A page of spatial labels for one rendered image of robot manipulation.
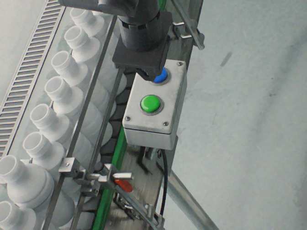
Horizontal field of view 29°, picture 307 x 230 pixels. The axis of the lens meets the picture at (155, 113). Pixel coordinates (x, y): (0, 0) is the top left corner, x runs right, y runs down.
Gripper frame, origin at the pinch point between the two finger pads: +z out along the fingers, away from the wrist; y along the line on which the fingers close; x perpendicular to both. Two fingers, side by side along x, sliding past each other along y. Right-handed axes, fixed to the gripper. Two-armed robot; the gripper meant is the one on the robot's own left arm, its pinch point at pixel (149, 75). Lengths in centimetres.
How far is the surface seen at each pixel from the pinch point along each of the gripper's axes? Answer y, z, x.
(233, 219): -31, 122, 10
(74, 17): -17.2, 8.3, -18.9
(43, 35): -136, 164, -107
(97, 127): -0.1, 17.7, -11.5
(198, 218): -6, 67, 4
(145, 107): 1.7, 6.5, -0.9
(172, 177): -7.7, 48.8, -1.3
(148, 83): -3.7, 7.4, -1.7
